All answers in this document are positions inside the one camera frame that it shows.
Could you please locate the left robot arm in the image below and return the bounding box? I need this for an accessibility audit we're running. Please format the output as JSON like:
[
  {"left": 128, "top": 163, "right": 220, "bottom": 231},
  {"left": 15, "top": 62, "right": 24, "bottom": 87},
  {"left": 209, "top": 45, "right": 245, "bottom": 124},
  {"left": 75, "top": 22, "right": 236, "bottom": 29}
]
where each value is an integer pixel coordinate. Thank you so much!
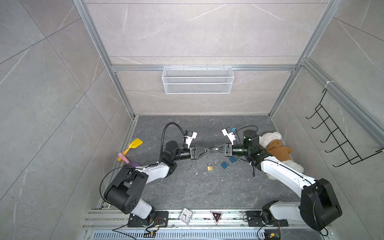
[{"left": 101, "top": 141, "right": 211, "bottom": 222}]

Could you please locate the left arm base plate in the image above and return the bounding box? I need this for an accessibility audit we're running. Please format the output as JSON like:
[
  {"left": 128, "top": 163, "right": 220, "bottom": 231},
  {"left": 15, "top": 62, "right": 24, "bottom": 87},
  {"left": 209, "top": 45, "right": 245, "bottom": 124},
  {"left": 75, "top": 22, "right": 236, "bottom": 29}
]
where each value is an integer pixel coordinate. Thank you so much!
[{"left": 127, "top": 211, "right": 169, "bottom": 228}]

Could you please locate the red triangle warning sign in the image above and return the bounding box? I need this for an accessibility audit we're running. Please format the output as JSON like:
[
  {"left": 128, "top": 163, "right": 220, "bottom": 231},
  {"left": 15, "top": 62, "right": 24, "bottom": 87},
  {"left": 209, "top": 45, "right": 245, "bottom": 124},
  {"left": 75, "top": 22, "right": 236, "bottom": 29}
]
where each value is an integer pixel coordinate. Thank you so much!
[{"left": 210, "top": 211, "right": 224, "bottom": 225}]

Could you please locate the brass padlock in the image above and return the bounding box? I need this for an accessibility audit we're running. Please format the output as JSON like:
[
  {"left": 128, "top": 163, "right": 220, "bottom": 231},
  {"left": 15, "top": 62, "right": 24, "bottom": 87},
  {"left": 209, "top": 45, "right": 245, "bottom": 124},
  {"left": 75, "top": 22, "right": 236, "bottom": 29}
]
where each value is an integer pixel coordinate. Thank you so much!
[{"left": 207, "top": 163, "right": 214, "bottom": 172}]

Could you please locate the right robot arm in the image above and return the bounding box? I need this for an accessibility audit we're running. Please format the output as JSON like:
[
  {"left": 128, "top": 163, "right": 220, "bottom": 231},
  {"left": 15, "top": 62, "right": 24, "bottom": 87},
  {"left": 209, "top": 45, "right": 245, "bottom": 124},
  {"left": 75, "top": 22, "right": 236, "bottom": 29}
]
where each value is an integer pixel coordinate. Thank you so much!
[{"left": 212, "top": 129, "right": 343, "bottom": 232}]

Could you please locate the small white clock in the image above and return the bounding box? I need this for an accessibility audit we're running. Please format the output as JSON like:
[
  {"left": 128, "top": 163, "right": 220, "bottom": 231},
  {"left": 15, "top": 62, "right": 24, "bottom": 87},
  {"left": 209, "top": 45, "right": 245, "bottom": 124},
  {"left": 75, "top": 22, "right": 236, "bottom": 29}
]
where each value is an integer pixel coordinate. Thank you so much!
[{"left": 178, "top": 208, "right": 194, "bottom": 225}]

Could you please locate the black wire hook rack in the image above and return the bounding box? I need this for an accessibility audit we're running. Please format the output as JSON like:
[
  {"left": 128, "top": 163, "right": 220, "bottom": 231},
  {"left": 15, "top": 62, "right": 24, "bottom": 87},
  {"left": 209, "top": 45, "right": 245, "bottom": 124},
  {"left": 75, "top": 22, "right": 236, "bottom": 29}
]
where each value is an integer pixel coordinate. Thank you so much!
[{"left": 306, "top": 89, "right": 384, "bottom": 168}]

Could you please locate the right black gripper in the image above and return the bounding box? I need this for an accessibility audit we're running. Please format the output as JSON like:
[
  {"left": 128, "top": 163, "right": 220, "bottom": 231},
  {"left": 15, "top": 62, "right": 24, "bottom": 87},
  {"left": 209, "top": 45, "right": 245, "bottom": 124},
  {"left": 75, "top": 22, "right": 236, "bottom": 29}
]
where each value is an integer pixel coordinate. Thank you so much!
[{"left": 212, "top": 143, "right": 252, "bottom": 159}]

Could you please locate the pink purple toy shovel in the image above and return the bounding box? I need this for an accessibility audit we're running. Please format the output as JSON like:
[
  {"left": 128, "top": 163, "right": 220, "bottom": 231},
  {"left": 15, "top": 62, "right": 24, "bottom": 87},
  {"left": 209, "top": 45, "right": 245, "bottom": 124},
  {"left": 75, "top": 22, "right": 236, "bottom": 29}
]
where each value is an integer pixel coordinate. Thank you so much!
[{"left": 117, "top": 153, "right": 141, "bottom": 168}]

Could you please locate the yellow toy shovel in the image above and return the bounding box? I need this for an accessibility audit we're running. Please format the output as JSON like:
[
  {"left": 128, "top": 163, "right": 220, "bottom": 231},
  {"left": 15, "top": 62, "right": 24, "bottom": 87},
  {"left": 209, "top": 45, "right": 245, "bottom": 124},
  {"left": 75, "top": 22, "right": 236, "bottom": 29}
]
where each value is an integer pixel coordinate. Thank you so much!
[{"left": 122, "top": 139, "right": 143, "bottom": 156}]

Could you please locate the white teddy bear brown hoodie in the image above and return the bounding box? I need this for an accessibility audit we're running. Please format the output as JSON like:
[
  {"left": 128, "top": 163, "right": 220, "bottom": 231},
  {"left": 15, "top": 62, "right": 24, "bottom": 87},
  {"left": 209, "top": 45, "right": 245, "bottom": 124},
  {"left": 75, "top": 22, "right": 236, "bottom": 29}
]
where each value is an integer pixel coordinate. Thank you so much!
[{"left": 259, "top": 132, "right": 304, "bottom": 174}]

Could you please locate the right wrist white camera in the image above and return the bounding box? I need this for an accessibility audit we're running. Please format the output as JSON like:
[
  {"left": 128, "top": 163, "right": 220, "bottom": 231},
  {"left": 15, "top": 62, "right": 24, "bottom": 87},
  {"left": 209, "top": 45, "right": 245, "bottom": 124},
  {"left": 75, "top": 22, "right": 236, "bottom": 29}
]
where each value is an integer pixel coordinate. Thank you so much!
[{"left": 222, "top": 127, "right": 237, "bottom": 145}]

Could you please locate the wrist white camera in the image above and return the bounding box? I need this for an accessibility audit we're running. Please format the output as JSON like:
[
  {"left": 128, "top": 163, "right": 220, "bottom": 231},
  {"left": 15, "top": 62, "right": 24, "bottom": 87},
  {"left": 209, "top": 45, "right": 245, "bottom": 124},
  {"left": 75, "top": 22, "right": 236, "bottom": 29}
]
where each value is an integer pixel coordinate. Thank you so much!
[
  {"left": 222, "top": 127, "right": 237, "bottom": 145},
  {"left": 183, "top": 130, "right": 198, "bottom": 149}
]

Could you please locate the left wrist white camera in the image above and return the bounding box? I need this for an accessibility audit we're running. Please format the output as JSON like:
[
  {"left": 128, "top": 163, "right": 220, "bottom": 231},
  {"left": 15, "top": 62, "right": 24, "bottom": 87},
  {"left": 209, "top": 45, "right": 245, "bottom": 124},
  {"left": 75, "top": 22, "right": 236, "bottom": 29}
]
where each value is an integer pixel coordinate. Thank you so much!
[{"left": 183, "top": 130, "right": 198, "bottom": 149}]

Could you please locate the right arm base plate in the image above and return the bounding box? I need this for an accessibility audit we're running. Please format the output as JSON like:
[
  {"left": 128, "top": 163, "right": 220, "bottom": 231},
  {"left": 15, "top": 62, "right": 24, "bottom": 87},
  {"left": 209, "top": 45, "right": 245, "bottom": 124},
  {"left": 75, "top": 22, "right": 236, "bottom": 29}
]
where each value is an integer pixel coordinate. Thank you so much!
[{"left": 243, "top": 210, "right": 289, "bottom": 227}]

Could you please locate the white wire mesh basket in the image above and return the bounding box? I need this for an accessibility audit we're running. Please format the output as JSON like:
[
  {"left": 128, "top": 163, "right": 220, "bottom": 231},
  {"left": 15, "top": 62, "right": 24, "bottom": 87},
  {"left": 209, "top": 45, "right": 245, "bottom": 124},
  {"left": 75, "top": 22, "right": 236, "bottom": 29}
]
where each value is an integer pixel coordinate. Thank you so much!
[{"left": 162, "top": 67, "right": 235, "bottom": 95}]

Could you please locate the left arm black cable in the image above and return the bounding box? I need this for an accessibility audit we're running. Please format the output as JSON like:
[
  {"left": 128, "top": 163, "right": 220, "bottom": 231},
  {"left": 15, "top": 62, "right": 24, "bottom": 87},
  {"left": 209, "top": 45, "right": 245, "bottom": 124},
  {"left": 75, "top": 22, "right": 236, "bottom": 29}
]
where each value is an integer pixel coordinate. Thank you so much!
[{"left": 158, "top": 121, "right": 186, "bottom": 164}]

